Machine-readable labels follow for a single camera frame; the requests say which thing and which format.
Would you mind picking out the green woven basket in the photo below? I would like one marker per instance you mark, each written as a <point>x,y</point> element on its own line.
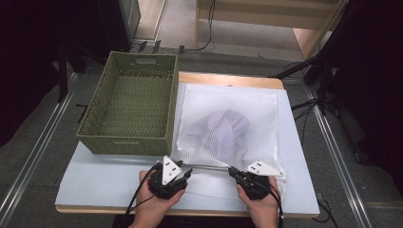
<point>136,107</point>

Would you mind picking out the light wooden shelf unit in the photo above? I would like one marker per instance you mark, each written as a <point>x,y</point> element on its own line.
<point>253,15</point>

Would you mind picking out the purple shirt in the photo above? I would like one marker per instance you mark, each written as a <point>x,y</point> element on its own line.
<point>221,129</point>

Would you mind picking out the black metal stand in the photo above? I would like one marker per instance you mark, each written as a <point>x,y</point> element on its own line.
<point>62,76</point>
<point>323,79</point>

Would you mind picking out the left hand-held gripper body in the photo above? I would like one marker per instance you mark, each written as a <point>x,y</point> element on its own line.
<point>171,171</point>

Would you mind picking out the white mesh laundry bag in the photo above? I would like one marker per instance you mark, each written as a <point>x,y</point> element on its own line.
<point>263,126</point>

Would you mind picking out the metal floor rail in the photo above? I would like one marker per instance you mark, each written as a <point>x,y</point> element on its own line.
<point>335,158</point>
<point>38,148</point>

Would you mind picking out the person's right hand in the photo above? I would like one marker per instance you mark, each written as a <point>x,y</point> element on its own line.
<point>264,209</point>

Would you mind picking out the white board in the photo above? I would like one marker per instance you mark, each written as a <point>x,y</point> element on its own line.
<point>104,183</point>

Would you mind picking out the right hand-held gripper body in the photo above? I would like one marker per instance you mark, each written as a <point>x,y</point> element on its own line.
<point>258,186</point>

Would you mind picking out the person's left hand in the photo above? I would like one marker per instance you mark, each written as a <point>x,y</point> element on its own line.
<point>152,209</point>

